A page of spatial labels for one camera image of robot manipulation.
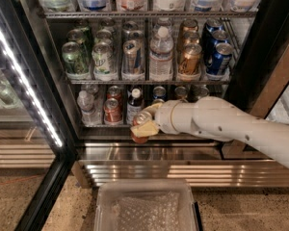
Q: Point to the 7up can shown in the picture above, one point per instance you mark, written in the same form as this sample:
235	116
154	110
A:
102	55
103	36

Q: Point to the red coke can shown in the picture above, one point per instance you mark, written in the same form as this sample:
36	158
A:
141	127
112	111
115	92

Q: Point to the clear plastic bin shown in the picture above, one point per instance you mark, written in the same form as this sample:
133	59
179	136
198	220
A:
145	205

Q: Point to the silver red bull can front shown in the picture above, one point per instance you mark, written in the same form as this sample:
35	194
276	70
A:
132	57

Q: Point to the wire shelf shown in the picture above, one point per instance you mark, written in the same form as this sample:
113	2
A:
151	14
147	82

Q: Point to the green can middle front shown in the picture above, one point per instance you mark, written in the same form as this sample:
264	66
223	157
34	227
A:
74	59

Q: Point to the dark juice bottle white cap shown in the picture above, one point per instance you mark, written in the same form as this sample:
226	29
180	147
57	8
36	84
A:
135	104

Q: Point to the green can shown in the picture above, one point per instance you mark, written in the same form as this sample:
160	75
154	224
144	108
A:
74	59
78	36

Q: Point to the clear water bottle bottom shelf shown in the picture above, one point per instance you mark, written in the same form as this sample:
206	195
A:
90	115

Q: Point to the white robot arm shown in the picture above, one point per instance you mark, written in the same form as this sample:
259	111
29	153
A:
214	118

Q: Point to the red coke can behind front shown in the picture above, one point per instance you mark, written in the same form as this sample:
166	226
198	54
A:
112	111

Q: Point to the blue pepsi can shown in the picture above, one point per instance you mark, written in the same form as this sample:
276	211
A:
155	101
218	36
211	25
219	59
159	92

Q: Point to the gold can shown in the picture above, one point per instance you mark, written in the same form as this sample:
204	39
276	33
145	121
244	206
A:
189	59
181	93
190	37
188	25

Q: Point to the clear water bottle shelf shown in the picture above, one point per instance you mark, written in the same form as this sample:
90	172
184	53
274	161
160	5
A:
90	115
160	55

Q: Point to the silver can bottom rear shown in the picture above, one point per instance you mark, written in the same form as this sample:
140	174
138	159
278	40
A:
199	92

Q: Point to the blue pepsi can bottom rear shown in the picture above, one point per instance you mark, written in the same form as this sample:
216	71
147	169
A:
159	92

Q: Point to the middle wire shelf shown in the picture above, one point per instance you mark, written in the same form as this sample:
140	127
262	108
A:
147	82

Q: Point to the top wire shelf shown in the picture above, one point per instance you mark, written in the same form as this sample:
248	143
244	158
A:
151	14

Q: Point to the gold can middle front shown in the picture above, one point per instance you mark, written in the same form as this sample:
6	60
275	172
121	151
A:
189	59

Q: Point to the blue pepsi can bottom front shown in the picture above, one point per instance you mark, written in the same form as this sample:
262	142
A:
155	101

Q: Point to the gold can bottom rear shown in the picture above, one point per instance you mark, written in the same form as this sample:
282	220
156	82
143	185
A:
181	93

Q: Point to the blue pepsi can middle front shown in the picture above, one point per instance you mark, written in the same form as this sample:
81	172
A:
219	59

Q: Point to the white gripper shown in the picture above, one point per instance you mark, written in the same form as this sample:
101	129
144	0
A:
165	118

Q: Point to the white led light strip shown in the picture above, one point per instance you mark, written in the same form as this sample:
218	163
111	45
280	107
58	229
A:
24	81

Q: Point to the gold can middle rear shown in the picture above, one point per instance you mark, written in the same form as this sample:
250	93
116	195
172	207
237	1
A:
188	25

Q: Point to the red coke can rear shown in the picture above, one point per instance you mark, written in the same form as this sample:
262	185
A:
115	92

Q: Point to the fridge glass door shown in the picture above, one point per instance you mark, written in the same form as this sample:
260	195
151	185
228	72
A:
33	169

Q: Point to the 7up can middle front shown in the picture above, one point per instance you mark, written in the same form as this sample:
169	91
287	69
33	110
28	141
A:
102	55

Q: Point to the clear water bottle middle shelf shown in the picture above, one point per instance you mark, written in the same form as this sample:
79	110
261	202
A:
160	55

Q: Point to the blue pepsi can middle rear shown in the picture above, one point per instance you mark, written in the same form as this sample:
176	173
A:
211	25

